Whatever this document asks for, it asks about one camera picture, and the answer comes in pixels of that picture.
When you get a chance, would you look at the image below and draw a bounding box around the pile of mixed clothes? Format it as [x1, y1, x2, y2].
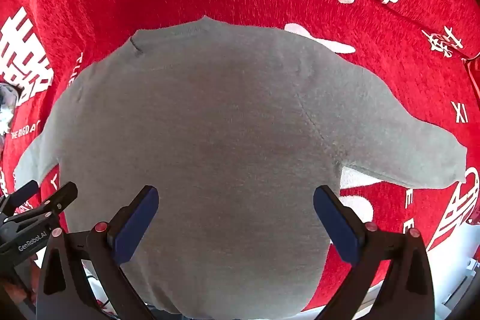
[0, 82, 21, 135]

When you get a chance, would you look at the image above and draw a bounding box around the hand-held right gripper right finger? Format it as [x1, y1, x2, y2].
[313, 185, 436, 320]

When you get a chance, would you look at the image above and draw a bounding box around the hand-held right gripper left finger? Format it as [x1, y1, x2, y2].
[37, 185, 160, 320]

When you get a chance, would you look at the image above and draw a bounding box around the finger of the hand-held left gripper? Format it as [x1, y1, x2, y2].
[0, 180, 40, 216]
[4, 182, 79, 228]

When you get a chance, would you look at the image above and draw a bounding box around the black cable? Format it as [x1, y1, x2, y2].
[84, 268, 113, 310]

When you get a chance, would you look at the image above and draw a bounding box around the grey sweater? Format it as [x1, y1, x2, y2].
[15, 16, 467, 317]

